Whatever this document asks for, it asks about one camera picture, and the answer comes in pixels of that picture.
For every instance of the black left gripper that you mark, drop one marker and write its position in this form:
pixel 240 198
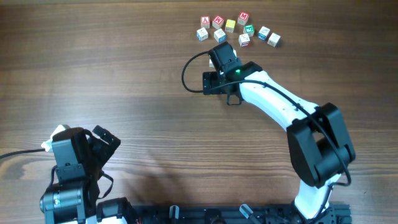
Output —
pixel 103 152

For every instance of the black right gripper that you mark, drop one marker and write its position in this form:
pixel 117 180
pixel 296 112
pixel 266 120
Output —
pixel 210 80

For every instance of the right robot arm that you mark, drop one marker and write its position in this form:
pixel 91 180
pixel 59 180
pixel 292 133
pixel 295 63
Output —
pixel 319 143

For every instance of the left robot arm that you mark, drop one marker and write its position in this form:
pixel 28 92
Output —
pixel 73 195

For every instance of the plain picture block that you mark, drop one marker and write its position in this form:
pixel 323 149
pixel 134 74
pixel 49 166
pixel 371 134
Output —
pixel 211 64

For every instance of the red edged picture block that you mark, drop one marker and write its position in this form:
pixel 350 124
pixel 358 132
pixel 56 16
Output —
pixel 244 40

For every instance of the blue picture block centre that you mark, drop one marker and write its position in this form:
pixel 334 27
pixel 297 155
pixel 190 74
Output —
pixel 219 35

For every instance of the blue picture block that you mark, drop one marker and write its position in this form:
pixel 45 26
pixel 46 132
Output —
pixel 202 34
pixel 219 35

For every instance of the green letter block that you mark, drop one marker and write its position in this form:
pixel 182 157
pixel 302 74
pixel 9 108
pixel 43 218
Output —
pixel 249 30

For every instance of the blue picture block far left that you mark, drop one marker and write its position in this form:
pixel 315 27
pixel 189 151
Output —
pixel 202 34

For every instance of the yellow wooden block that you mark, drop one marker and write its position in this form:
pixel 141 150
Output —
pixel 230 25

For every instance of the red letter W block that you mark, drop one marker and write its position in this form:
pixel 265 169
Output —
pixel 217 22

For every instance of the blue block right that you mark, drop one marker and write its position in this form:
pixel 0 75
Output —
pixel 263 33

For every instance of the plain wooden block far right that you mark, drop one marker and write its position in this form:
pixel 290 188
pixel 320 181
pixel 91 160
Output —
pixel 273 39

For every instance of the red letter A block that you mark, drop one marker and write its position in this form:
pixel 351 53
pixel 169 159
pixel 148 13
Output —
pixel 205 22

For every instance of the red letter M block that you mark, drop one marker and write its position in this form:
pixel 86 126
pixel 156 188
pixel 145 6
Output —
pixel 243 18

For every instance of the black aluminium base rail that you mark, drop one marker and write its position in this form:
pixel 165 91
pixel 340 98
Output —
pixel 269 214

